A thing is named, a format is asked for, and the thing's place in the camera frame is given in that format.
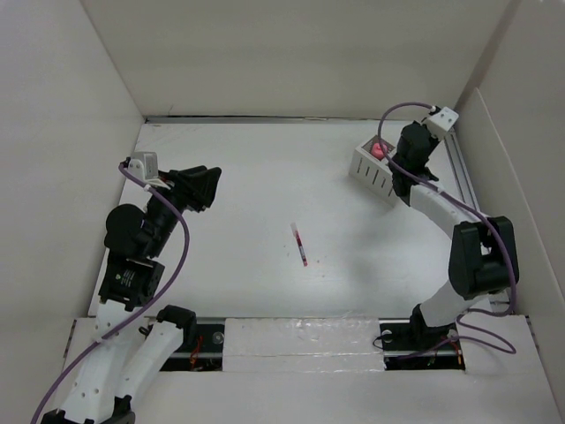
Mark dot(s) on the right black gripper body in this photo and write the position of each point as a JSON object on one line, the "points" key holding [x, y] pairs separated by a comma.
{"points": [[433, 140]]}

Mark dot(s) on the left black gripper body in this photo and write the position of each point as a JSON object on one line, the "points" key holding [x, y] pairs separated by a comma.
{"points": [[190, 195]]}

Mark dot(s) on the pink eraser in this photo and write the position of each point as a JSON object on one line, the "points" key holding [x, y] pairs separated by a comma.
{"points": [[379, 150]]}

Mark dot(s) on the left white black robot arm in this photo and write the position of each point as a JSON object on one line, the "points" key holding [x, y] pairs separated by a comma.
{"points": [[147, 248]]}

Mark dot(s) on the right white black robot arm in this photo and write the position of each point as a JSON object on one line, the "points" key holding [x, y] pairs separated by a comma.
{"points": [[433, 320]]}

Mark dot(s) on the white two-slot pen holder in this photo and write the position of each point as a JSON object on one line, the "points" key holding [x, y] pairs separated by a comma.
{"points": [[373, 174]]}

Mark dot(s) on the purple tipped pen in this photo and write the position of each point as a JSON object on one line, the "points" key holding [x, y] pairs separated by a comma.
{"points": [[300, 245]]}

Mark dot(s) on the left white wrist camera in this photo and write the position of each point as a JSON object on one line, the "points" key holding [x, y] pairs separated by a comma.
{"points": [[142, 166]]}

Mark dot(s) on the aluminium rail right side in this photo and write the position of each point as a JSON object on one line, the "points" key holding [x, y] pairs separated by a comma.
{"points": [[459, 168]]}

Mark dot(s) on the aluminium rail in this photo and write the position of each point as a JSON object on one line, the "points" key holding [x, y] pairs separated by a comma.
{"points": [[203, 351], [459, 168]]}

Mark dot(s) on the aluminium rail front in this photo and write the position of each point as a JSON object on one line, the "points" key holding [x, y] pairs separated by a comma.
{"points": [[203, 351]]}

